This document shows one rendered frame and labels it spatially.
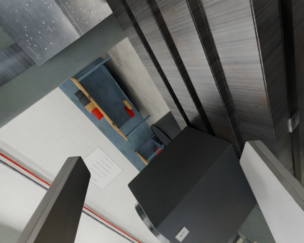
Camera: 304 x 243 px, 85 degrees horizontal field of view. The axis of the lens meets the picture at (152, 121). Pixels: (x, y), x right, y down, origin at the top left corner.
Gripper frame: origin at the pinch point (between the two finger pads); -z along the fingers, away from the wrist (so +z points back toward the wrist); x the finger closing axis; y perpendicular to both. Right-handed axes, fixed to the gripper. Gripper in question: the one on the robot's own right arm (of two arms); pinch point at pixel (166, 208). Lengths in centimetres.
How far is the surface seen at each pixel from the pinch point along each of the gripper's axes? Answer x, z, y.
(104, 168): 179, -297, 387
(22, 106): 38, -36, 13
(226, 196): -11.1, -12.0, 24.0
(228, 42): -7.4, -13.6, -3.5
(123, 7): 3.8, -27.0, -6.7
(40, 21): 27, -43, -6
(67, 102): 219, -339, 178
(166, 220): 0.5, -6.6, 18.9
